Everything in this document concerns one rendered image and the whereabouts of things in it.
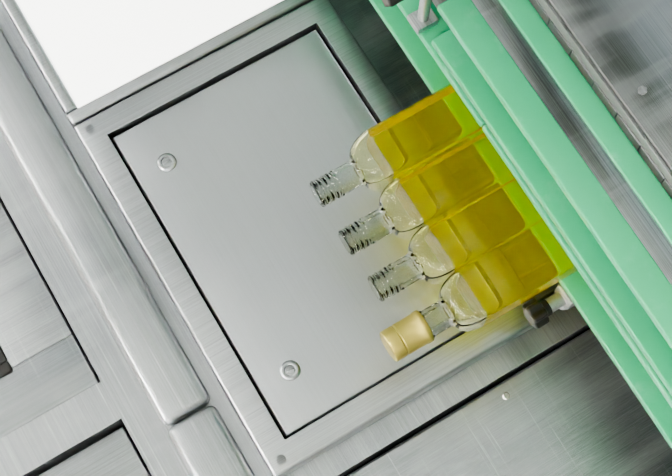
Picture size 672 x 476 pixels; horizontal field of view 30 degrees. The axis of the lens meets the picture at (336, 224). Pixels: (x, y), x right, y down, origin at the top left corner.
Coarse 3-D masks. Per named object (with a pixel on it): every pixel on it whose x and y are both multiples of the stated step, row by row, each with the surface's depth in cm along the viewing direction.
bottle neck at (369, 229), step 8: (368, 216) 128; (376, 216) 128; (384, 216) 128; (352, 224) 128; (360, 224) 128; (368, 224) 127; (376, 224) 127; (384, 224) 128; (344, 232) 127; (352, 232) 127; (360, 232) 127; (368, 232) 127; (376, 232) 128; (384, 232) 128; (344, 240) 129; (352, 240) 127; (360, 240) 127; (368, 240) 127; (376, 240) 128; (352, 248) 127; (360, 248) 128
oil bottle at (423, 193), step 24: (456, 144) 129; (480, 144) 129; (432, 168) 128; (456, 168) 128; (480, 168) 128; (504, 168) 128; (384, 192) 128; (408, 192) 127; (432, 192) 127; (456, 192) 127; (408, 216) 126; (432, 216) 127
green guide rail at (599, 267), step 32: (448, 32) 128; (448, 64) 127; (480, 96) 126; (512, 128) 125; (512, 160) 125; (544, 192) 123; (576, 224) 122; (576, 256) 122; (608, 288) 120; (640, 320) 119
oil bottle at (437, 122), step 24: (432, 96) 130; (456, 96) 130; (384, 120) 129; (408, 120) 129; (432, 120) 129; (456, 120) 129; (360, 144) 128; (384, 144) 128; (408, 144) 128; (432, 144) 128; (360, 168) 128; (384, 168) 127; (408, 168) 129
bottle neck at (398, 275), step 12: (396, 264) 126; (408, 264) 126; (372, 276) 126; (384, 276) 126; (396, 276) 126; (408, 276) 126; (420, 276) 126; (372, 288) 128; (384, 288) 125; (396, 288) 126; (384, 300) 126
